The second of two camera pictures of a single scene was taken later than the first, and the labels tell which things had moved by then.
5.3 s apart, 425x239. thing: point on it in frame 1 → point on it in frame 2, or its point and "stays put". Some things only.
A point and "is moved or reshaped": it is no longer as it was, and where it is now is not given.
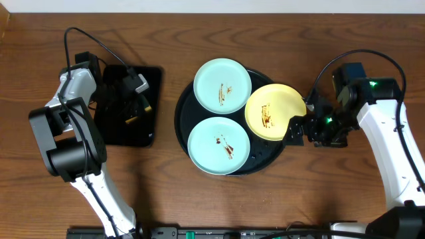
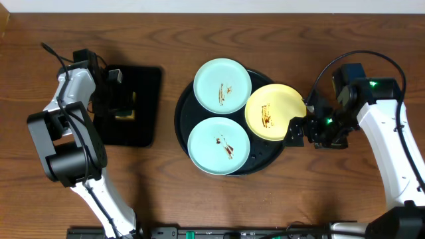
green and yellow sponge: [137, 118] is moved or reshaped
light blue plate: [218, 145] stays put
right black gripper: [311, 120] stays put
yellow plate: [270, 108] stays put
